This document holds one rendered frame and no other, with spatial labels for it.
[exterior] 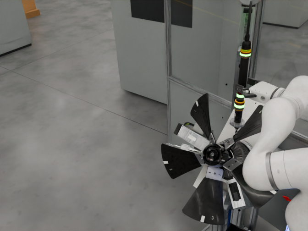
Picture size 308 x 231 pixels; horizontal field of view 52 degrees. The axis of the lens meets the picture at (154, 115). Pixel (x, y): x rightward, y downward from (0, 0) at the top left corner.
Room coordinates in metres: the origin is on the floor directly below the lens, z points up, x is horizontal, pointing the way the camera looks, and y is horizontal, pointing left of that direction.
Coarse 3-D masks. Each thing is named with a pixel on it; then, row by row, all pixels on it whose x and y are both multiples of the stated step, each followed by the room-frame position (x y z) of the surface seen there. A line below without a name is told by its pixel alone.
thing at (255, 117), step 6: (258, 108) 1.40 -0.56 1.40; (252, 114) 1.40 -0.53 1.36; (258, 114) 1.35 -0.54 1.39; (252, 120) 1.35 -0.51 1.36; (258, 120) 1.30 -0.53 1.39; (246, 126) 1.33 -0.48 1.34; (252, 126) 1.29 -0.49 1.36; (258, 126) 1.26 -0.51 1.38; (240, 132) 1.31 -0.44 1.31; (246, 132) 1.27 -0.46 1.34; (252, 132) 1.24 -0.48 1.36; (258, 132) 1.22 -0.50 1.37; (234, 138) 1.30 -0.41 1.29; (240, 138) 1.26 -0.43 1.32
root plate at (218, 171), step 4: (208, 168) 1.24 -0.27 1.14; (212, 168) 1.24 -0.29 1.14; (216, 168) 1.24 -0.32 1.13; (208, 172) 1.23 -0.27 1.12; (212, 172) 1.23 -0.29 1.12; (216, 172) 1.23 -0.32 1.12; (220, 172) 1.23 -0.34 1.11; (208, 176) 1.21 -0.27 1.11; (212, 176) 1.22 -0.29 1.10; (216, 176) 1.22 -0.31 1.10; (220, 176) 1.22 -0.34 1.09; (220, 180) 1.21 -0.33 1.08
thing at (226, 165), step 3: (231, 159) 1.25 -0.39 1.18; (234, 159) 1.25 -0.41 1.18; (228, 162) 1.23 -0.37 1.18; (231, 162) 1.23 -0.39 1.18; (234, 162) 1.23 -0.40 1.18; (237, 162) 1.23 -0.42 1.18; (240, 162) 1.22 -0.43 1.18; (225, 165) 1.21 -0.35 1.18; (228, 165) 1.21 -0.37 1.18; (231, 165) 1.20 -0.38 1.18; (234, 165) 1.20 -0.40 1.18; (237, 165) 1.20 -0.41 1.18; (228, 168) 1.19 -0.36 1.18; (231, 168) 1.18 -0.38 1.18; (234, 168) 1.18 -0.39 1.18
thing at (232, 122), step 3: (231, 120) 1.22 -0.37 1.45; (243, 120) 1.22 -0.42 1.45; (231, 123) 1.20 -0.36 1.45; (234, 123) 1.20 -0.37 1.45; (237, 123) 1.20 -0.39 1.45; (240, 123) 1.19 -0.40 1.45; (243, 123) 1.19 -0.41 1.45; (234, 126) 1.18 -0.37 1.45; (237, 126) 1.18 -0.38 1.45; (240, 126) 1.18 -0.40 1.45
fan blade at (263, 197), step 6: (240, 168) 1.17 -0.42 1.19; (234, 174) 1.14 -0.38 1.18; (240, 174) 1.13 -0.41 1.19; (240, 180) 1.10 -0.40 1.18; (240, 186) 1.07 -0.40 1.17; (246, 186) 1.06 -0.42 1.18; (246, 192) 1.03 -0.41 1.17; (252, 192) 1.03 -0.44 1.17; (258, 192) 1.02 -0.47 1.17; (264, 192) 1.02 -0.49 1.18; (270, 192) 1.01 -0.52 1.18; (276, 192) 1.00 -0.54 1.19; (252, 198) 1.00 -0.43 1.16; (258, 198) 0.99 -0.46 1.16; (264, 198) 0.99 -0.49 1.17; (270, 198) 0.98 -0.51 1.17; (258, 204) 0.97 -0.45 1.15
